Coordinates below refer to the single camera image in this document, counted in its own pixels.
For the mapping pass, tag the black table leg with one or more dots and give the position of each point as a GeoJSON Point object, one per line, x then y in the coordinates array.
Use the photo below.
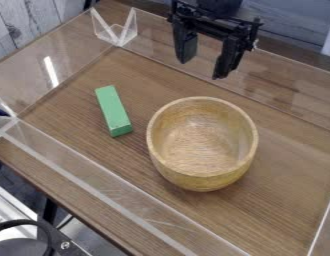
{"type": "Point", "coordinates": [49, 211]}

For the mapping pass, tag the dark round object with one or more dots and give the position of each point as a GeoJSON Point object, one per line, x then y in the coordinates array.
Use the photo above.
{"type": "Point", "coordinates": [21, 247]}

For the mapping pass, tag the clear acrylic tray enclosure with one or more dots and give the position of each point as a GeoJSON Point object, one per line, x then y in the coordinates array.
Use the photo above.
{"type": "Point", "coordinates": [271, 214]}

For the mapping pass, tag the light wooden bowl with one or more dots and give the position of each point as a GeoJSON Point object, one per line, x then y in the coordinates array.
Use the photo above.
{"type": "Point", "coordinates": [201, 141]}

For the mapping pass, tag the green rectangular block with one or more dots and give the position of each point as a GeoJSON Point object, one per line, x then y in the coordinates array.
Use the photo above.
{"type": "Point", "coordinates": [113, 111]}

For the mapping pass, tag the black metal bracket with screw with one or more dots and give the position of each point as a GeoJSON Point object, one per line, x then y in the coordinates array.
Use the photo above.
{"type": "Point", "coordinates": [64, 246]}

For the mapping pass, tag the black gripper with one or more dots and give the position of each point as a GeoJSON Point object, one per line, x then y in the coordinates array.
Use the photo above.
{"type": "Point", "coordinates": [217, 19]}

